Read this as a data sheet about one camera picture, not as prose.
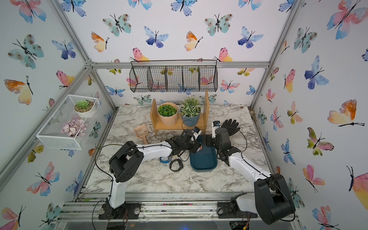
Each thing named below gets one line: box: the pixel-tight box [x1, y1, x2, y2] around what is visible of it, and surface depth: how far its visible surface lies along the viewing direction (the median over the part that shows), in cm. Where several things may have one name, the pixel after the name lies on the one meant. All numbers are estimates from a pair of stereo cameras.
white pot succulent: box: [73, 99, 95, 119], surface depth 73 cm
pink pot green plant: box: [157, 102, 179, 127], surface depth 95 cm
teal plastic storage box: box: [189, 142, 219, 173], surface depth 90 cm
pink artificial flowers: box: [60, 118, 89, 137], surface depth 64 cm
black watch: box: [169, 158, 184, 173], surface depth 90 cm
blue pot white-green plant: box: [178, 95, 202, 127], surface depth 90 cm
